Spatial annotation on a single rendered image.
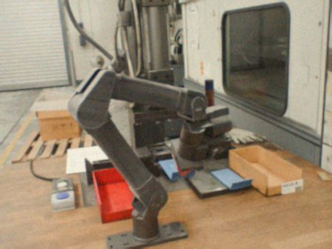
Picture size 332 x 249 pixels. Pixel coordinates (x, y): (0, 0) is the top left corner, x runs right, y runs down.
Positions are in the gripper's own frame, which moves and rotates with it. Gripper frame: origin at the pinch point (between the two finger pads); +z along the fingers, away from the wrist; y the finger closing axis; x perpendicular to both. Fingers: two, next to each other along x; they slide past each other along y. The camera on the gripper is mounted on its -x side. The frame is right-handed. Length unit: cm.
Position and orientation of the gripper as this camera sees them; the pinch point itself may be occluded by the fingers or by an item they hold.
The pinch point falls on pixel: (182, 173)
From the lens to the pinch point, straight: 99.8
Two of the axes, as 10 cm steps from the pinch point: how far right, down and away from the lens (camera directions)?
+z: -1.2, 7.0, 7.0
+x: -9.6, 1.1, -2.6
